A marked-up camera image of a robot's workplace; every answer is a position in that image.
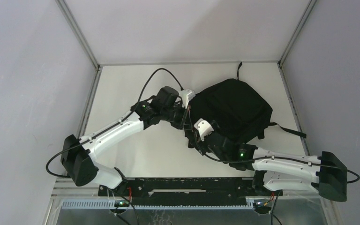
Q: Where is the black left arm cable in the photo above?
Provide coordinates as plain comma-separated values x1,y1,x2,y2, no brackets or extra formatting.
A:
45,67,185,225

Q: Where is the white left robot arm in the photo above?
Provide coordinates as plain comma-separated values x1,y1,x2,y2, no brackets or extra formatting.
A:
60,86,195,195

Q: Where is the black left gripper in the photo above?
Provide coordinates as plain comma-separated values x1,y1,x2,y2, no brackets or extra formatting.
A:
161,101,193,130

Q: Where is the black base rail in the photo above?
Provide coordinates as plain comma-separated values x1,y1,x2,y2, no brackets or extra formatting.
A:
97,172,280,207

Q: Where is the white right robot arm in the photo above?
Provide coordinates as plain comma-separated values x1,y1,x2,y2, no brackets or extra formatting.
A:
186,119,348,202

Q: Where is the black backpack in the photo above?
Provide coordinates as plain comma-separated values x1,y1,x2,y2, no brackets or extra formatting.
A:
184,61,307,150

